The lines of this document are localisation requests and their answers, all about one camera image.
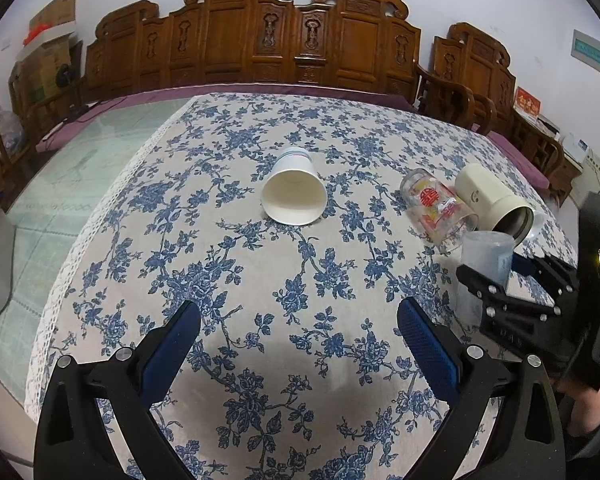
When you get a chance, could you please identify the clear plastic cup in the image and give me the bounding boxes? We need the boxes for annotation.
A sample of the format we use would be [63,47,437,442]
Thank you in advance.
[454,230,516,328]

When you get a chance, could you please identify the glass cup red print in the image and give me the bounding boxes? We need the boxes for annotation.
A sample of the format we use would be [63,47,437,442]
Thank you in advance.
[400,168,478,252]

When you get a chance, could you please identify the white paper cup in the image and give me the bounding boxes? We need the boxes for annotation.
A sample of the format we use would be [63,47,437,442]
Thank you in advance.
[261,146,327,226]

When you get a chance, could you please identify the person's right hand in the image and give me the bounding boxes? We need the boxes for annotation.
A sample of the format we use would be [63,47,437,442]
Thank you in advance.
[554,377,600,437]

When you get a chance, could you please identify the cream thermos tumbler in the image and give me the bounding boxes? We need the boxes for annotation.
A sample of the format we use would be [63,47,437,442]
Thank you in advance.
[455,164,547,246]

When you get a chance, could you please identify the purple armchair cushion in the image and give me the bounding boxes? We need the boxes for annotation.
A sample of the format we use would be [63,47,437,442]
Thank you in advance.
[486,131,550,190]

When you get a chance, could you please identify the wooden side table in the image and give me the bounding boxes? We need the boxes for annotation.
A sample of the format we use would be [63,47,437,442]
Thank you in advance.
[509,110,582,206]

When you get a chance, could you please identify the white box device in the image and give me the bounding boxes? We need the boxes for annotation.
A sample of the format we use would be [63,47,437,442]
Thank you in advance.
[562,132,588,164]

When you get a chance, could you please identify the red calendar card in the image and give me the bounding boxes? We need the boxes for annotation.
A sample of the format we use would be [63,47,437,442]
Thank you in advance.
[514,86,542,117]

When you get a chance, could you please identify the carved wooden armchair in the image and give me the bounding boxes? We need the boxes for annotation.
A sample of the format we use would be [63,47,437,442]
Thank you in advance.
[432,22,550,198]

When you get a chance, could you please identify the purple sofa cushion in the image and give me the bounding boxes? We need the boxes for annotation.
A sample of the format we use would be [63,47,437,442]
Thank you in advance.
[34,83,416,154]

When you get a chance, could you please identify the blue floral tablecloth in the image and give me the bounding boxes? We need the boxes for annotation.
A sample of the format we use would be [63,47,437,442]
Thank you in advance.
[24,91,579,480]

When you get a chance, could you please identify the large cardboard box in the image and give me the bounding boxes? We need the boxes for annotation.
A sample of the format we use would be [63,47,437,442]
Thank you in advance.
[9,37,82,113]

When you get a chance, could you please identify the carved wooden sofa bench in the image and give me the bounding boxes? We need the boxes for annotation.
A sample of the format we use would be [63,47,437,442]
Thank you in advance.
[9,0,477,126]

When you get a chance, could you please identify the top cardboard box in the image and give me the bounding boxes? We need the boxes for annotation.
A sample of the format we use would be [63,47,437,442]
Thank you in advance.
[29,0,76,32]

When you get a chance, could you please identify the white wall cabinet panel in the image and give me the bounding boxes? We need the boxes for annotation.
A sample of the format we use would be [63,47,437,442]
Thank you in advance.
[570,148,600,208]

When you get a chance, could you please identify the grey wall electrical panel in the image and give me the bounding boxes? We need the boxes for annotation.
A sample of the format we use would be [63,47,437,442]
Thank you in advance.
[571,29,600,73]

